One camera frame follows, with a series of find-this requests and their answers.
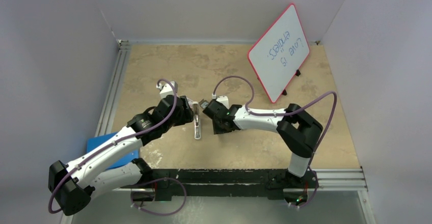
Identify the red framed whiteboard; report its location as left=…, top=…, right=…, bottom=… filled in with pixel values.
left=247, top=3, right=310, bottom=103

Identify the white stapler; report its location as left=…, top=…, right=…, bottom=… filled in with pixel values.
left=187, top=98, right=201, bottom=140

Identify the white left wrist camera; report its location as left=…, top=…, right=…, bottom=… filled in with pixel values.
left=156, top=81, right=178, bottom=99

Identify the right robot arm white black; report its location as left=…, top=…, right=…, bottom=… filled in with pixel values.
left=201, top=99, right=323, bottom=187

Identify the blue plastic board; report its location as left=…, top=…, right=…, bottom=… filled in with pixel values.
left=86, top=132, right=140, bottom=171

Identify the black whiteboard easel stand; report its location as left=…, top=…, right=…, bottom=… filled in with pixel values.
left=256, top=69, right=302, bottom=96

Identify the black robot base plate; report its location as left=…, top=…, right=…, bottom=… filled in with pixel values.
left=130, top=169, right=319, bottom=203

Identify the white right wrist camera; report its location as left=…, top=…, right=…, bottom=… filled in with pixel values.
left=212, top=94, right=230, bottom=109

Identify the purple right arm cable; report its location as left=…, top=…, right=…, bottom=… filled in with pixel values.
left=211, top=76, right=338, bottom=210

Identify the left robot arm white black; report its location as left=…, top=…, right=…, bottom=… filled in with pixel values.
left=48, top=95, right=194, bottom=216

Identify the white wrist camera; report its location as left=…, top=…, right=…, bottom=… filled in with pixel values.
left=212, top=94, right=230, bottom=109
left=156, top=81, right=178, bottom=99

